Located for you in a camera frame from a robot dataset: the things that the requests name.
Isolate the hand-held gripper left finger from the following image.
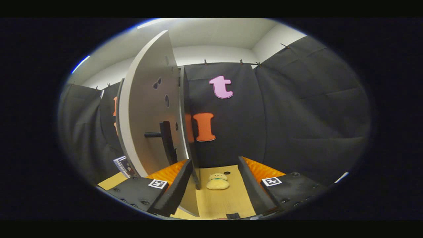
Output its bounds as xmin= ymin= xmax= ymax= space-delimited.
xmin=97 ymin=159 xmax=194 ymax=218

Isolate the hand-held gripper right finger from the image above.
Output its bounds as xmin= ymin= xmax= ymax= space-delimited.
xmin=237 ymin=156 xmax=328 ymax=215

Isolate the black door handle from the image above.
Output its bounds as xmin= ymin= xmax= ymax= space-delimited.
xmin=144 ymin=121 xmax=179 ymax=166

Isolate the white cabinet door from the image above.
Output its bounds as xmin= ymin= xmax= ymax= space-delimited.
xmin=117 ymin=30 xmax=200 ymax=217

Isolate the yellow plush toy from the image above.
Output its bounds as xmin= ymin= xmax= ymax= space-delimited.
xmin=206 ymin=173 xmax=230 ymax=190

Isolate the grey wooden cabinet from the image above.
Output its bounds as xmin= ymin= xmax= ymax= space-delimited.
xmin=178 ymin=66 xmax=201 ymax=190

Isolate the dark blue book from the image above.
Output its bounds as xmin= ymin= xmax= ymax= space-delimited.
xmin=113 ymin=156 xmax=137 ymax=179

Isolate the black backdrop cloth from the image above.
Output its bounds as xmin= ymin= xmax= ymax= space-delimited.
xmin=58 ymin=35 xmax=372 ymax=187

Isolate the ceiling strip light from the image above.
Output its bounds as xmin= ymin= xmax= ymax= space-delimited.
xmin=71 ymin=55 xmax=90 ymax=74

